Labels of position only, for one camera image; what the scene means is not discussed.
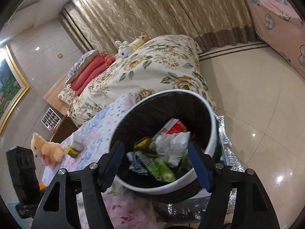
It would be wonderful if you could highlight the yellow snack packet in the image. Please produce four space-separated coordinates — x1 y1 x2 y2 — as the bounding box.
134 136 156 153

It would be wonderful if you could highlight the red white milk carton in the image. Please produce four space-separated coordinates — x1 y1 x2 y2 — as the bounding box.
158 118 187 134

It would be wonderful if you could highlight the beige teddy bear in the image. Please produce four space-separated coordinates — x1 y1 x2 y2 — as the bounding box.
31 133 64 169

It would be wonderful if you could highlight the white bunny plush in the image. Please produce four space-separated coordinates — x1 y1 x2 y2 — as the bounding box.
115 40 132 58

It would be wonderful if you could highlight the wooden headboard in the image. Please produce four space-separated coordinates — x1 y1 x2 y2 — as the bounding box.
43 74 69 115

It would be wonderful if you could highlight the wooden nightstand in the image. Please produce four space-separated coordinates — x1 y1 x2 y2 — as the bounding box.
51 115 78 143

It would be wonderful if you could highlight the green snack bag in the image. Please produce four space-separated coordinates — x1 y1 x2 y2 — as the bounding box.
135 151 176 183

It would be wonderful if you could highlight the folded red blanket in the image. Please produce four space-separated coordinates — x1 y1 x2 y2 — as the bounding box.
70 52 116 96

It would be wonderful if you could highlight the beige patterned curtain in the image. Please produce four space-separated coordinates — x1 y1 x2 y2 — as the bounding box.
59 0 256 54

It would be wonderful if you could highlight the gold framed painting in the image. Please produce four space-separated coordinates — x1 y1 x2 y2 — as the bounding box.
1 45 30 135

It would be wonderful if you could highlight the white plastic bag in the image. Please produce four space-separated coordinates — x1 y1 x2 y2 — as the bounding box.
155 131 190 168

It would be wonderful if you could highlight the white blue bag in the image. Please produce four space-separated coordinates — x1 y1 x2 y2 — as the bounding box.
126 151 148 175

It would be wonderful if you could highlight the pink heart cloth cover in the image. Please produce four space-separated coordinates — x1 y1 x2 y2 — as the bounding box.
245 0 304 76

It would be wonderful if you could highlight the cream floral quilt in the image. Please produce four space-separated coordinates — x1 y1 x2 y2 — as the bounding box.
58 35 217 126

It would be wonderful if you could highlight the white round trash bin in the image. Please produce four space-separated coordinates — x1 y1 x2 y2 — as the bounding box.
109 89 219 195

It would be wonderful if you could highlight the blue patterned pillow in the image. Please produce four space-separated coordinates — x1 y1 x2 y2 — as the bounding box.
64 50 99 86

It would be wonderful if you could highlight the photo collage frame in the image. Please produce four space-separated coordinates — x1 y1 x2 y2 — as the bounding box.
41 108 62 131

